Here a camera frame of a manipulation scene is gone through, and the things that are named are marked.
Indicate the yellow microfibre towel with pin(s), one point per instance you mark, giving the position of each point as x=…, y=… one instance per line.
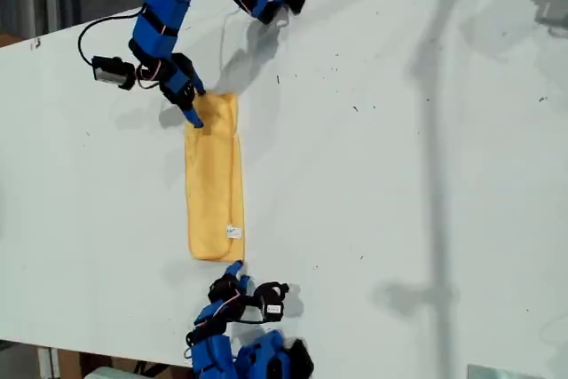
x=213, y=183

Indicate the white table leg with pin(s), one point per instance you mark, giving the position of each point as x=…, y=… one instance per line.
x=48, y=363

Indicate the black camera box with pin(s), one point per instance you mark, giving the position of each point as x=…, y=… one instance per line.
x=270, y=303
x=108, y=72

